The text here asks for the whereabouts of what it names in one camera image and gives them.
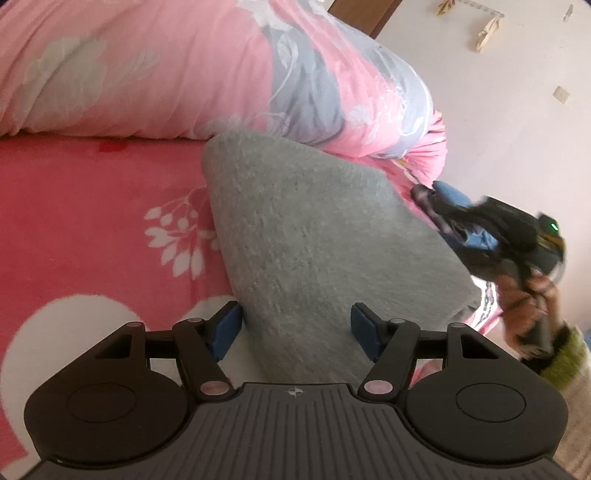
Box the person's right hand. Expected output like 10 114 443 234
495 270 574 354

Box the brown wooden headboard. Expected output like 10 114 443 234
327 0 402 38

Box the pink grey floral quilt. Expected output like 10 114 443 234
0 0 450 186

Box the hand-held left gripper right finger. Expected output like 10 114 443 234
350 303 502 402

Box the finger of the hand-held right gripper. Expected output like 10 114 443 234
427 208 481 243
411 182 481 222

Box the pink floral fleece blanket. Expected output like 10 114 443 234
0 136 504 467

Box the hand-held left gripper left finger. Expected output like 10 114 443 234
92 300 244 402

